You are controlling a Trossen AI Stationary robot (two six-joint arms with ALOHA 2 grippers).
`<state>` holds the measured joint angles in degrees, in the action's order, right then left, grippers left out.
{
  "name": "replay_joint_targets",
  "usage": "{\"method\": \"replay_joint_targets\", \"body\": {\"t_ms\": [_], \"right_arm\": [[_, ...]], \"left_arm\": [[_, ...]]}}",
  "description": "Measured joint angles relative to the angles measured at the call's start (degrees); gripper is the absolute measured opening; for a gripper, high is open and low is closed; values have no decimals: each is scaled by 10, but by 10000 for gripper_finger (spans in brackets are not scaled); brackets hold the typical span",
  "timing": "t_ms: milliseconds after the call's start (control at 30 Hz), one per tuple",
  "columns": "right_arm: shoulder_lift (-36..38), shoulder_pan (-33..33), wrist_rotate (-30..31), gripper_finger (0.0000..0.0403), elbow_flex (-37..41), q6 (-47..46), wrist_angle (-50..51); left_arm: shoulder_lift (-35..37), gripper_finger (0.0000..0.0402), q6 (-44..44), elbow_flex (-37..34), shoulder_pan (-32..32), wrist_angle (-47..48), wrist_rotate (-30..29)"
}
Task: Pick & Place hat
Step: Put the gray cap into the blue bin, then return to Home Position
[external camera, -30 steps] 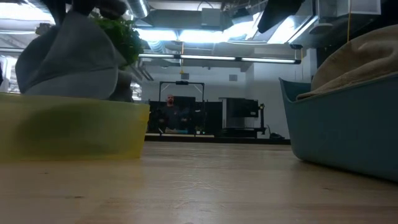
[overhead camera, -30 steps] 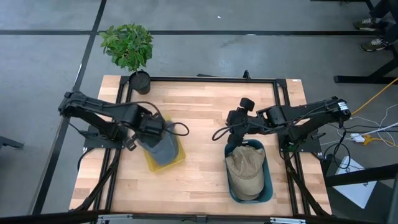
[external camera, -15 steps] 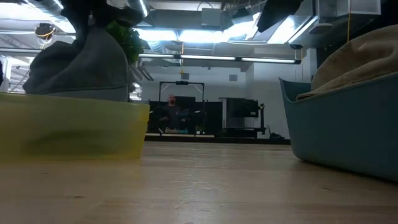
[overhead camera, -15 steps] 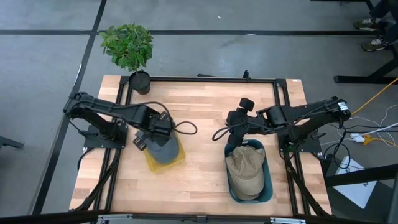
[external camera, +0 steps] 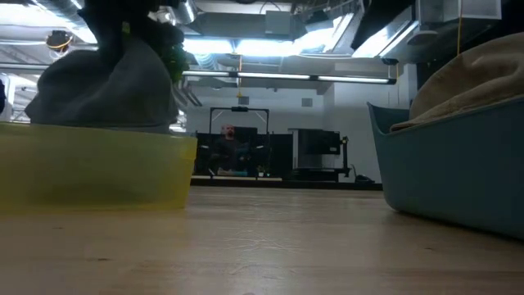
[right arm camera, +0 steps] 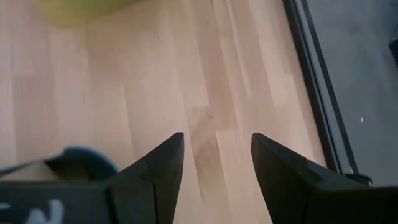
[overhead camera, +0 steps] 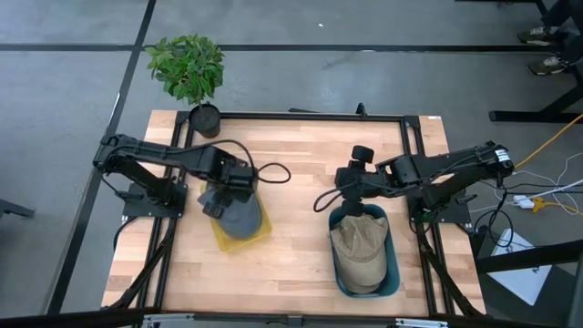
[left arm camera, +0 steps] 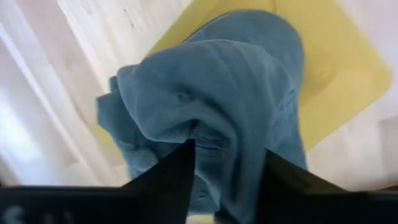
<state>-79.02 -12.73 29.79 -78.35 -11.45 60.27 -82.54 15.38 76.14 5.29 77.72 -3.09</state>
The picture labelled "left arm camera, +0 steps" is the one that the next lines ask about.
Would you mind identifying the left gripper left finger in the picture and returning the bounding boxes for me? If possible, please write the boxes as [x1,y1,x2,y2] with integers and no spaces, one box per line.
[0,138,197,224]

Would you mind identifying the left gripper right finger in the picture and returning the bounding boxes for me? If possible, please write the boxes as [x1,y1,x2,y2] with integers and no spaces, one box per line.
[254,149,398,224]

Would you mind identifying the yellow plastic bin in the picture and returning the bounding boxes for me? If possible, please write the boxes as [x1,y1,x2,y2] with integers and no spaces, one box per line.
[93,0,394,166]

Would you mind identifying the blue denim baseball cap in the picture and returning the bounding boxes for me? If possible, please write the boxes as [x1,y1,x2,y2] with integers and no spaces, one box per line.
[95,9,309,224]

